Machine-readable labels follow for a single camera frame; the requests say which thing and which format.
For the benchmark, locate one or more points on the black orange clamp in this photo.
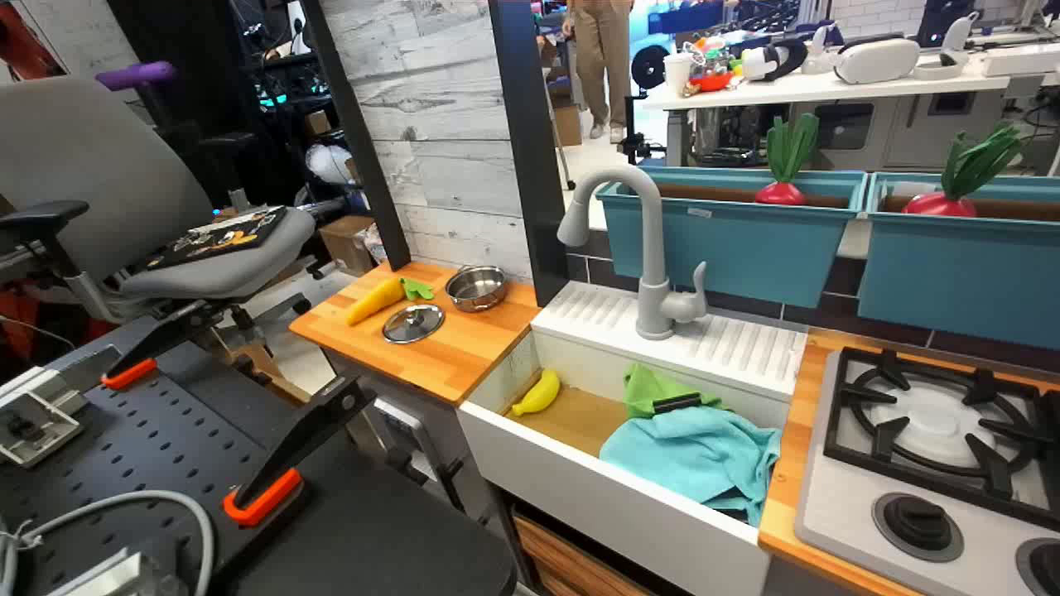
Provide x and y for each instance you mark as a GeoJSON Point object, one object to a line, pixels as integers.
{"type": "Point", "coordinates": [280, 478]}
{"type": "Point", "coordinates": [160, 336]}

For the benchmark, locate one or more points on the grey office chair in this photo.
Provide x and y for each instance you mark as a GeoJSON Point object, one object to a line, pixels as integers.
{"type": "Point", "coordinates": [101, 193]}

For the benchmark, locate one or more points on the standing person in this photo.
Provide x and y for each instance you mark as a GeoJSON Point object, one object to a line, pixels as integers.
{"type": "Point", "coordinates": [600, 34]}

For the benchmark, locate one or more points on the wooden counter board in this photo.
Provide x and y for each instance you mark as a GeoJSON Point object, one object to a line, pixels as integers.
{"type": "Point", "coordinates": [431, 342]}

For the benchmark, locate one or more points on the near black orange clamp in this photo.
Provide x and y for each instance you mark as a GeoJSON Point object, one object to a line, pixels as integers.
{"type": "Point", "coordinates": [280, 478]}

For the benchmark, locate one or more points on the right teal planter box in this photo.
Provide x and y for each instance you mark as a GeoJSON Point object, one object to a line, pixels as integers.
{"type": "Point", "coordinates": [987, 275]}

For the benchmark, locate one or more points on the silver pot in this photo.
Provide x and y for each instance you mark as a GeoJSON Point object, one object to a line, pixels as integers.
{"type": "Point", "coordinates": [479, 286]}

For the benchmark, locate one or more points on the left toy radish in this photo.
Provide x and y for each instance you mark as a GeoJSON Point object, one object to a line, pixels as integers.
{"type": "Point", "coordinates": [789, 148]}

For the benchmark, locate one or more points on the teal planter box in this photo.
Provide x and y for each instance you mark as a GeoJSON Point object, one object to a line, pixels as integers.
{"type": "Point", "coordinates": [987, 275]}
{"type": "Point", "coordinates": [754, 251]}

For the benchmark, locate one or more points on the teal cloth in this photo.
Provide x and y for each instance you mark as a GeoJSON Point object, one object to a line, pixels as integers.
{"type": "Point", "coordinates": [707, 455]}

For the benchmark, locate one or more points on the yellow toy banana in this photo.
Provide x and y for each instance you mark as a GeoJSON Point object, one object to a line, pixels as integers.
{"type": "Point", "coordinates": [542, 395]}

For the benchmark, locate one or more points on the far black orange clamp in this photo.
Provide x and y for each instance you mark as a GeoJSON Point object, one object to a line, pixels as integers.
{"type": "Point", "coordinates": [160, 336]}

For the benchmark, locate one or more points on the grey toy faucet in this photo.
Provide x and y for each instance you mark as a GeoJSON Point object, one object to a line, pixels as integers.
{"type": "Point", "coordinates": [661, 310]}

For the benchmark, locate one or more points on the white toy sink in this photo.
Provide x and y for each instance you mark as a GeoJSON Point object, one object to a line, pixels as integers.
{"type": "Point", "coordinates": [550, 459]}

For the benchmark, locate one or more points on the left teal planter box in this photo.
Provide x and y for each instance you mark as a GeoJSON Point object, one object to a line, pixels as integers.
{"type": "Point", "coordinates": [754, 251]}

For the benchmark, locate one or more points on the green cloth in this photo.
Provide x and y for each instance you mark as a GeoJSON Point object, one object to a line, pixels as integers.
{"type": "Point", "coordinates": [646, 393]}

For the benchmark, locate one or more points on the toy gas stove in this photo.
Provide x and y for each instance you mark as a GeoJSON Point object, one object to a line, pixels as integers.
{"type": "Point", "coordinates": [937, 478]}

